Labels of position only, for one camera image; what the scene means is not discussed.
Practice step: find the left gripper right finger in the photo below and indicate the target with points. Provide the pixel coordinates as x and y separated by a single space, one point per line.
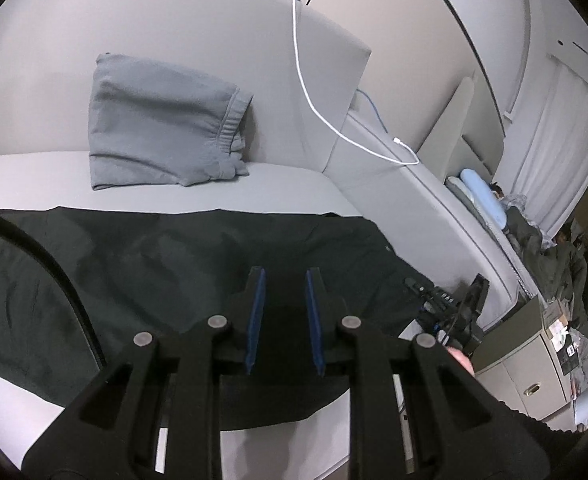
414 411

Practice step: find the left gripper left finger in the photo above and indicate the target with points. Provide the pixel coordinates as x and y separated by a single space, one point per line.
153 413

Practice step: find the black pants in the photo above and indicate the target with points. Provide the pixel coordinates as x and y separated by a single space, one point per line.
163 273

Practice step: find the person's right hand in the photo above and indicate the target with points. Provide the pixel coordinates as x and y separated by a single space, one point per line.
462 359

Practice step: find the grey side cabinet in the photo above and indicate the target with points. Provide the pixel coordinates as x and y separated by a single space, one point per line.
519 363

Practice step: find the light blue pillow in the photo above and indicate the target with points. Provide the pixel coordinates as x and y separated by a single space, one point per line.
484 196

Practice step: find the white curtain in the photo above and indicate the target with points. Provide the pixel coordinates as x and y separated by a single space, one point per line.
554 172

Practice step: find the folded grey sweatpants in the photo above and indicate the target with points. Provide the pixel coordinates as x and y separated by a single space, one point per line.
156 123

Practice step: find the grey sofa back cushion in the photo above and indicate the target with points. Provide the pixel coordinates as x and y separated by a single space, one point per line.
301 68

